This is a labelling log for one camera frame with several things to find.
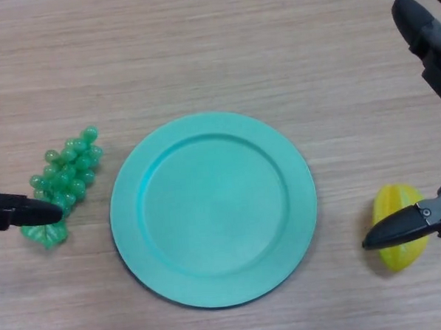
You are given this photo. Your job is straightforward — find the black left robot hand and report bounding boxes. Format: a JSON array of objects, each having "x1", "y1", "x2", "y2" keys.
[{"x1": 0, "y1": 186, "x2": 65, "y2": 232}]

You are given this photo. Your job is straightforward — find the green grape bunch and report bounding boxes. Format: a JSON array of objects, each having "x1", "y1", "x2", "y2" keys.
[{"x1": 15, "y1": 125, "x2": 109, "y2": 252}]

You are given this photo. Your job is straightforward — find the green round plate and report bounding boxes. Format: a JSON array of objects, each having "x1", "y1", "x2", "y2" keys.
[{"x1": 105, "y1": 106, "x2": 323, "y2": 314}]

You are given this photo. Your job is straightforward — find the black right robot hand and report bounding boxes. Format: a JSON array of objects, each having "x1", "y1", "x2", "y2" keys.
[{"x1": 348, "y1": 0, "x2": 441, "y2": 253}]

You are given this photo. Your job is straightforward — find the yellow starfruit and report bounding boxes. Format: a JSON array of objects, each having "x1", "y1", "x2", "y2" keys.
[{"x1": 370, "y1": 182, "x2": 432, "y2": 275}]

